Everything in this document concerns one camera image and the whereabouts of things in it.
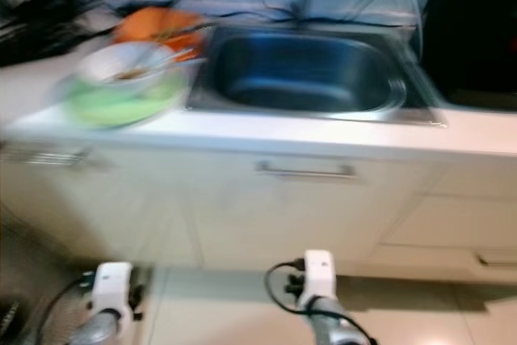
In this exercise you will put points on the light green plate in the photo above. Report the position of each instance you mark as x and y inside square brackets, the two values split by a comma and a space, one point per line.
[121, 109]

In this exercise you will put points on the white ceramic bowl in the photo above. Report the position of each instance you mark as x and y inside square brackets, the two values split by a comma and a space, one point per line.
[105, 64]

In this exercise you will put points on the cream kitchen base cabinet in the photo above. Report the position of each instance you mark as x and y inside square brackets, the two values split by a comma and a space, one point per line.
[210, 216]

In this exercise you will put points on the stainless steel kitchen sink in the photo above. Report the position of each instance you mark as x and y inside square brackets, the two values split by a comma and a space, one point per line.
[307, 78]

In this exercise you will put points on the orange plastic plate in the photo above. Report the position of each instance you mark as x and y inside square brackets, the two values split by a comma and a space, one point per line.
[149, 23]

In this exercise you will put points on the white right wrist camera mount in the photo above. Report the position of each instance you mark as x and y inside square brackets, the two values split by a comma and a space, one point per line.
[319, 274]

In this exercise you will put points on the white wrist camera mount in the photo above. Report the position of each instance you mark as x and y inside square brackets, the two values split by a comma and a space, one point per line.
[113, 287]
[319, 274]

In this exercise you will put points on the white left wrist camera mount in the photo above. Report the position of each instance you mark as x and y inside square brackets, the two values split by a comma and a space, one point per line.
[113, 287]

